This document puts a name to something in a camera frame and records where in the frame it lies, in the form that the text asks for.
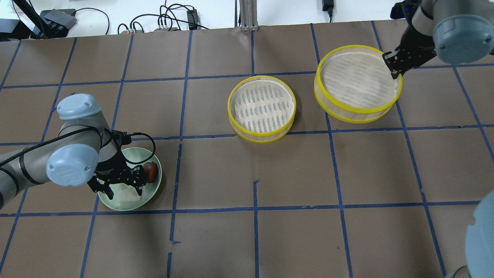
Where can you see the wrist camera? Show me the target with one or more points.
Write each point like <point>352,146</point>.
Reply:
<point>404,9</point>
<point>120,139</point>

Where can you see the light green plate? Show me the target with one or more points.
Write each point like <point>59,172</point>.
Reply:
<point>125,197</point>

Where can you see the yellow steamer layer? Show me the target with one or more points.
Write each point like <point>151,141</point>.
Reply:
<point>354,85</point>
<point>261,109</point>

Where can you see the brown bun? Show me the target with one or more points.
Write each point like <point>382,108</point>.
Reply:
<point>151,170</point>

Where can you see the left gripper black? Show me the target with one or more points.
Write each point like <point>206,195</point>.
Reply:
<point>109,168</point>

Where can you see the aluminium frame post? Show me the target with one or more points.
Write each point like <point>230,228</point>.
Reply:
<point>248,15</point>

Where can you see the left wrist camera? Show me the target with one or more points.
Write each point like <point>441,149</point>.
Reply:
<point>120,139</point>

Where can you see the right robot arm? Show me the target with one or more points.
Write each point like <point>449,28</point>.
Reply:
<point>455,31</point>

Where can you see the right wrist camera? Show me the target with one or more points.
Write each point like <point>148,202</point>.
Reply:
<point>404,9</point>

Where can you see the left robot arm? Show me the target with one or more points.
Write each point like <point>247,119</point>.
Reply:
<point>86,152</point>

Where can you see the black power adapter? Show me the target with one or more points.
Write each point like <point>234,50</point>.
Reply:
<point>328,5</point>

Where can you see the yellow steamer top layer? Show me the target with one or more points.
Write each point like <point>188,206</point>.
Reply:
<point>354,85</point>

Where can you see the yellow steamer bottom layer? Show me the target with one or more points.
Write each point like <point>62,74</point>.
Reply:
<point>261,109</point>

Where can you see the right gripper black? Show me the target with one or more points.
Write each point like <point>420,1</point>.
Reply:
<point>410,47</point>

